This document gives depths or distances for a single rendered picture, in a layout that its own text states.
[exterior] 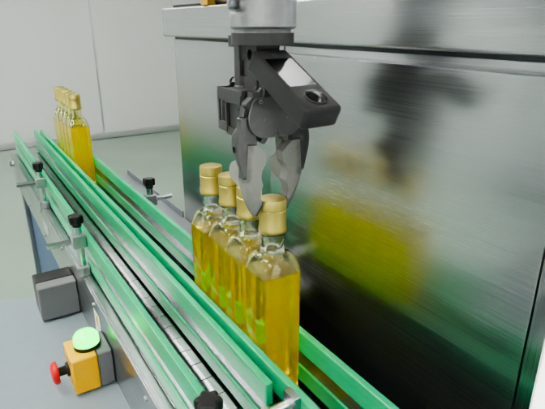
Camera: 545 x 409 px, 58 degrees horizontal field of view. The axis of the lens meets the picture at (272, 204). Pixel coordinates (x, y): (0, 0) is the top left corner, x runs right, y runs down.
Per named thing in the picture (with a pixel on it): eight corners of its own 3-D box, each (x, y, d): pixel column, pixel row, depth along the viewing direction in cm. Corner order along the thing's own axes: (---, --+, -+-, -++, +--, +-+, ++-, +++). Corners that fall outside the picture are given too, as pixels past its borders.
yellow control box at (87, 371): (117, 383, 89) (112, 349, 87) (73, 399, 86) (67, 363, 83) (106, 362, 95) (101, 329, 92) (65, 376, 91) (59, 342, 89)
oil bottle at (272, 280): (299, 389, 69) (302, 251, 62) (265, 404, 67) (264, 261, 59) (278, 367, 74) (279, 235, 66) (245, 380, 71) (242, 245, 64)
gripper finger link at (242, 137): (259, 176, 60) (269, 105, 58) (268, 180, 59) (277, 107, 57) (225, 176, 58) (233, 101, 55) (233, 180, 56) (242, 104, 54)
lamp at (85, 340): (103, 347, 87) (100, 333, 86) (76, 356, 85) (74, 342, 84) (96, 334, 91) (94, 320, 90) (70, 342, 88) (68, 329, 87)
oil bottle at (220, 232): (259, 345, 79) (257, 221, 72) (228, 357, 76) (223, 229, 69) (241, 328, 83) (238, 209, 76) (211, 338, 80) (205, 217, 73)
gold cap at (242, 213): (267, 217, 66) (267, 187, 65) (243, 222, 64) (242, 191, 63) (255, 209, 69) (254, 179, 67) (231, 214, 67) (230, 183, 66)
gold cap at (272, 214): (292, 232, 62) (293, 199, 60) (268, 238, 60) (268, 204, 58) (276, 222, 64) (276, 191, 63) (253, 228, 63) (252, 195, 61)
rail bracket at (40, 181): (51, 210, 137) (44, 163, 132) (22, 215, 133) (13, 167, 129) (49, 205, 140) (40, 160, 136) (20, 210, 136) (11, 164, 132)
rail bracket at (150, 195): (176, 226, 126) (173, 176, 121) (150, 232, 122) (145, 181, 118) (170, 221, 129) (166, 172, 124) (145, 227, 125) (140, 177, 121)
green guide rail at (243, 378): (273, 434, 61) (273, 381, 58) (266, 438, 61) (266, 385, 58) (39, 149, 199) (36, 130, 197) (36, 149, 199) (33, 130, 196)
